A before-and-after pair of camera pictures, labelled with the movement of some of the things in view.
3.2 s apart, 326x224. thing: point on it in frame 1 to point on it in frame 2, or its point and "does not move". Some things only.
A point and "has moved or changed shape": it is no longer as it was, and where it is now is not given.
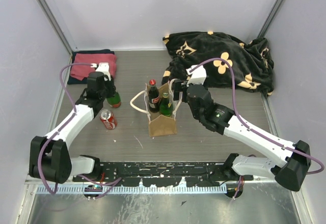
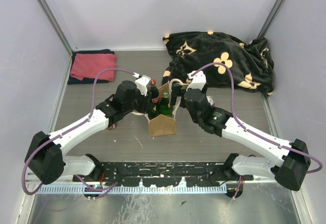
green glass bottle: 166,107 does not move
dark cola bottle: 154,103 does not move
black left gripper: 111,83 to 146,106
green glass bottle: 115,101 has moved or changed shape
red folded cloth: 81,72 does not move
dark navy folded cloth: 72,80 does not move
